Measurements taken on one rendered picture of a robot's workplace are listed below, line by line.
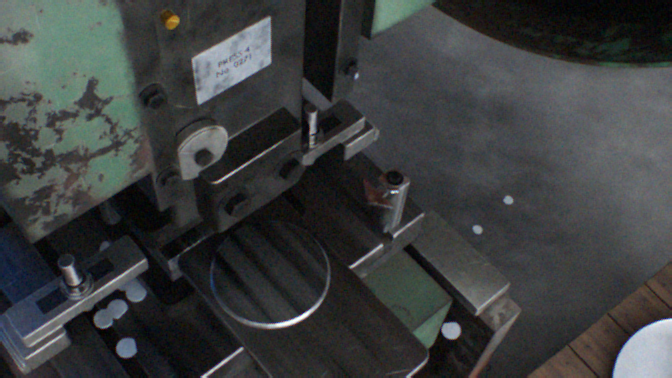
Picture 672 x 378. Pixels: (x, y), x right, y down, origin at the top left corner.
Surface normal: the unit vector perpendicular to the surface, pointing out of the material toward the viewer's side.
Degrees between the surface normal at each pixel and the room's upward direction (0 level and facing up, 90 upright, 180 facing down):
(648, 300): 0
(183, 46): 90
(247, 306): 0
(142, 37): 90
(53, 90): 90
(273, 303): 0
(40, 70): 90
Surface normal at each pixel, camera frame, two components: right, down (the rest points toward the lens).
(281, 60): 0.64, 0.66
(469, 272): 0.04, -0.55
